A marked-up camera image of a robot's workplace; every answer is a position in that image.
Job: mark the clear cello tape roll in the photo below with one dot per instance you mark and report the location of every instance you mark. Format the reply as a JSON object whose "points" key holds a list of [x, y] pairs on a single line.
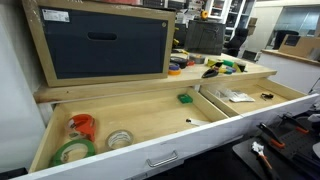
{"points": [[119, 140]]}

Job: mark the wooden drawer white front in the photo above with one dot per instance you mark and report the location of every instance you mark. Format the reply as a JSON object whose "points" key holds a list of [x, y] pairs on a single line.
{"points": [[153, 113], [283, 95]]}

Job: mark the green tape box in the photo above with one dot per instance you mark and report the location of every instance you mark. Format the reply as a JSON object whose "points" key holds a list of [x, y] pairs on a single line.
{"points": [[185, 98]]}

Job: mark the blue tape roll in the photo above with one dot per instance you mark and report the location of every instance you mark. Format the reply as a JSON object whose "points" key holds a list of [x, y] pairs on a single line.
{"points": [[174, 66]]}

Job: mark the wide black tape roll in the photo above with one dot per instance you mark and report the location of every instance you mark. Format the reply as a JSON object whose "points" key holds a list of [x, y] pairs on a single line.
{"points": [[178, 62]]}

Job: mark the orange red tape roll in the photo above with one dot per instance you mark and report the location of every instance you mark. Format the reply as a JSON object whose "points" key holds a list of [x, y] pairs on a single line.
{"points": [[190, 63]]}

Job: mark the teal tape roll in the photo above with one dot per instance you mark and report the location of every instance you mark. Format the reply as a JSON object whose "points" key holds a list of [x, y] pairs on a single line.
{"points": [[228, 71]]}

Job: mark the purple tape roll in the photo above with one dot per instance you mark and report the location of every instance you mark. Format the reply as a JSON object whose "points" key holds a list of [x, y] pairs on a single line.
{"points": [[232, 69]]}

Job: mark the orange tape dispenser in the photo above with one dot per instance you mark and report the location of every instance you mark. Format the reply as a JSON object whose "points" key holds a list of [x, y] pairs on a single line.
{"points": [[85, 125]]}

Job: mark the green tape roll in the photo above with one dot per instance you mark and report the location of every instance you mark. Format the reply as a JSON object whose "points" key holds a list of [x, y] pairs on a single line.
{"points": [[83, 144]]}

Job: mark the white counter wooden top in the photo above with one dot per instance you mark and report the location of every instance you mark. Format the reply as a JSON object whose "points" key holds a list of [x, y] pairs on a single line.
{"points": [[290, 70]]}

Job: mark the black yellow hand tool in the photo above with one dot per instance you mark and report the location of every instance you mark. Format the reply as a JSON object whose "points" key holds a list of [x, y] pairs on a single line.
{"points": [[181, 52]]}

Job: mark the white black marker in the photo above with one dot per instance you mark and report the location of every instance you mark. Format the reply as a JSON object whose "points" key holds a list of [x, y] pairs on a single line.
{"points": [[198, 122]]}

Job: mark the clear plastic box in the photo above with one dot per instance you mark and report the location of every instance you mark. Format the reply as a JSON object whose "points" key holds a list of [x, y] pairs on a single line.
{"points": [[216, 91], [227, 94]]}

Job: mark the green plastic tube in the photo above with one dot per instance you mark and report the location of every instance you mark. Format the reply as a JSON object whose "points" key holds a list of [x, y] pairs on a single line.
{"points": [[228, 63]]}

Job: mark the cardboard box with dark panel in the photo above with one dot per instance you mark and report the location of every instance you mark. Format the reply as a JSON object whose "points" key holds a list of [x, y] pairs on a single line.
{"points": [[100, 43]]}

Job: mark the silver foil bag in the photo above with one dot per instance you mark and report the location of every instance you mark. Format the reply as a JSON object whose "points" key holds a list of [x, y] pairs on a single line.
{"points": [[241, 97]]}

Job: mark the black office chair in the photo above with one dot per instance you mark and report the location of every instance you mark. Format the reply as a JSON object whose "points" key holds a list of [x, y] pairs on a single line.
{"points": [[238, 41]]}

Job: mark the white shelving cabinet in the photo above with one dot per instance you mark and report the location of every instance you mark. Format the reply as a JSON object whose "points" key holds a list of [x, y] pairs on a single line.
{"points": [[230, 13]]}

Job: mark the black metal clamp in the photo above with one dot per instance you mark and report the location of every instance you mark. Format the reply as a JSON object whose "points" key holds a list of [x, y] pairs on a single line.
{"points": [[266, 96]]}

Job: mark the stacked cardboard boxes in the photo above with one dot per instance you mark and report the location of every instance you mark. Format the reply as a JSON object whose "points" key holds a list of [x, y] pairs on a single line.
{"points": [[253, 25]]}

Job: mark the black orange spring clamp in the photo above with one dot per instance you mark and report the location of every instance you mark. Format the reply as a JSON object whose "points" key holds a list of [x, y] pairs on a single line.
{"points": [[295, 123], [271, 135]]}

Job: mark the dark chair back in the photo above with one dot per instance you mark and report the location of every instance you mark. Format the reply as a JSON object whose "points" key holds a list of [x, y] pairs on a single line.
{"points": [[285, 38]]}

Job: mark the brown cardboard box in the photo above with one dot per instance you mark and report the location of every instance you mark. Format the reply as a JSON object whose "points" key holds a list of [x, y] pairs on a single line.
{"points": [[300, 45]]}

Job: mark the black tool tray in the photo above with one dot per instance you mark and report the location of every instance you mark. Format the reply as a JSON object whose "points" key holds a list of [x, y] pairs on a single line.
{"points": [[293, 156]]}

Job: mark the grey duct tape roll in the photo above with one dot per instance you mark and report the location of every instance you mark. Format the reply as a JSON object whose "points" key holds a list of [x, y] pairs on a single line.
{"points": [[197, 59]]}

